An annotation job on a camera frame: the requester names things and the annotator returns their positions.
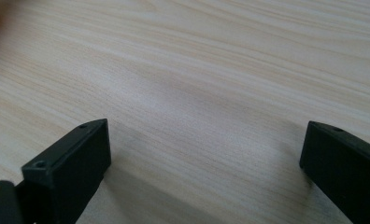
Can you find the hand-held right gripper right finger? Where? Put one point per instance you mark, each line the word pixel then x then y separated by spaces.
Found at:
pixel 345 168

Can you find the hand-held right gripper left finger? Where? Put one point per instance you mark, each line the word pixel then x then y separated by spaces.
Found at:
pixel 71 165

